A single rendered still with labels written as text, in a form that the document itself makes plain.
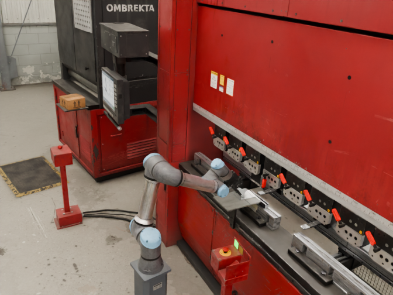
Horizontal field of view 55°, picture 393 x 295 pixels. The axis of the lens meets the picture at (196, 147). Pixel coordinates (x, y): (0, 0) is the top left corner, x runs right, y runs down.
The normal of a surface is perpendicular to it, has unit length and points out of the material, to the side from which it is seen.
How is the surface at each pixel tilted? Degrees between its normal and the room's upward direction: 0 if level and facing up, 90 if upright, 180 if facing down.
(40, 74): 90
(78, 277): 0
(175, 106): 90
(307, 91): 90
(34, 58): 90
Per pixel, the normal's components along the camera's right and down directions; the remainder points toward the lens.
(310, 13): -0.88, 0.15
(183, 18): 0.48, 0.38
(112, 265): 0.05, -0.91
